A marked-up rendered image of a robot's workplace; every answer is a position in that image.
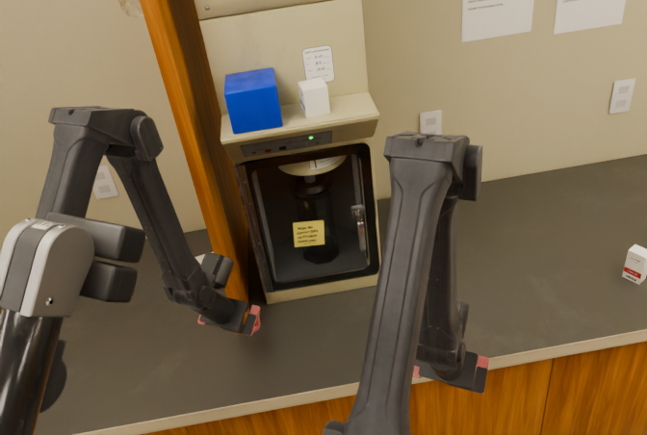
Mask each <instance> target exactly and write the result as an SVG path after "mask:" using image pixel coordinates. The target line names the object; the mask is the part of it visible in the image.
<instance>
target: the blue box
mask: <svg viewBox="0 0 647 435"><path fill-rule="evenodd" d="M224 98H225V102H226V107H227V110H228V114H229V118H230V122H231V127H232V131H233V134H234V135H236V134H242V133H247V132H254V131H260V130H266V129H271V128H277V127H282V126H283V122H282V115H281V110H280V103H279V98H278V92H277V86H276V82H275V76H274V70H273V68H272V67H269V68H262V69H256V70H250V71H244V72H238V73H232V74H226V75H225V81H224Z"/></svg>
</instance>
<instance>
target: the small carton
mask: <svg viewBox="0 0 647 435"><path fill-rule="evenodd" d="M298 89H299V95H300V102H301V108H302V110H303V112H304V114H305V116H306V118H308V117H313V116H318V115H326V114H330V107H329V99H328V90H327V85H326V83H325V82H324V80H323V78H322V77H321V78H316V79H311V80H306V81H301V82H298Z"/></svg>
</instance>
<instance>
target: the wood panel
mask: <svg viewBox="0 0 647 435"><path fill-rule="evenodd" d="M140 3H141V6H142V12H143V16H144V19H145V22H146V26H147V29H148V32H149V35H150V38H151V42H152V45H153V48H154V52H155V55H156V59H157V62H158V65H159V68H160V71H161V75H162V78H163V81H164V85H165V88H166V92H167V95H168V101H169V104H170V107H171V110H172V113H173V117H174V120H175V123H176V127H177V130H178V134H179V137H180V140H181V143H182V146H183V150H184V153H185V156H186V160H187V163H188V167H189V170H190V173H191V176H192V179H193V183H194V188H195V192H196V195H197V199H198V202H199V205H200V209H201V212H202V214H203V218H204V221H205V225H206V228H207V231H208V235H209V238H210V242H211V245H212V247H213V251H214V253H216V254H221V255H223V256H225V257H227V258H229V259H231V260H233V261H234V265H233V268H232V270H231V273H230V275H229V278H228V281H227V284H226V287H225V288H224V290H225V293H226V296H227V297H228V298H233V299H237V300H241V301H245V302H247V303H248V261H247V223H246V216H245V212H244V208H243V203H242V199H241V196H240V192H239V188H238V184H237V180H236V175H235V171H234V167H233V162H232V159H230V157H229V156H228V154H227V152H226V151H225V149H224V147H223V146H222V144H221V142H220V128H221V113H220V106H219V102H218V98H217V94H216V90H215V86H214V82H213V78H212V74H211V69H210V66H209V62H208V58H207V54H206V50H205V46H204V41H203V37H202V34H201V30H200V26H199V22H198V18H197V13H196V9H195V5H194V0H140Z"/></svg>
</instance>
